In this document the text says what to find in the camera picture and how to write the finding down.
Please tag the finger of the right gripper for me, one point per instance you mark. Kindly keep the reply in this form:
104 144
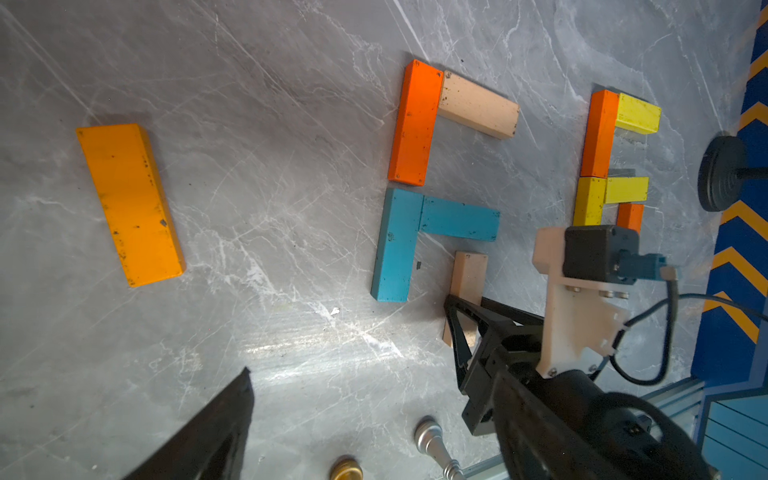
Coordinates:
488 312

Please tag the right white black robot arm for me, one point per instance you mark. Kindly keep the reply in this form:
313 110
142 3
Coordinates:
663 449

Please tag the pale cream wooden block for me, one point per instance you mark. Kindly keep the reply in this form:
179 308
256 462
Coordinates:
467 282

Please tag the teal block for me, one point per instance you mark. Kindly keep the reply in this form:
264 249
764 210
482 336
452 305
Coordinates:
456 219
398 236

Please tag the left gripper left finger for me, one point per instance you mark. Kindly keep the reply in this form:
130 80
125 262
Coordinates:
212 444

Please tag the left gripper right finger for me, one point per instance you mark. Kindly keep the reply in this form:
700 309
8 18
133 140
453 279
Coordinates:
564 428

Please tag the amber orange block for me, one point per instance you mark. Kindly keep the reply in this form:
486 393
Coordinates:
129 187

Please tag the yellow block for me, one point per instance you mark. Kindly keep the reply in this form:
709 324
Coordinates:
637 116
621 190
590 201

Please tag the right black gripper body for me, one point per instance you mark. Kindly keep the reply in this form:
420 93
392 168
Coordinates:
504 347

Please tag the silver weight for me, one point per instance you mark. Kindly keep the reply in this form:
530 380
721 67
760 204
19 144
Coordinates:
428 438

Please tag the brass weight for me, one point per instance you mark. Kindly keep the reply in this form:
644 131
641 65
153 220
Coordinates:
346 468

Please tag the tan wooden block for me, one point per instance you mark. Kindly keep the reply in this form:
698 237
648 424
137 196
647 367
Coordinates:
477 107

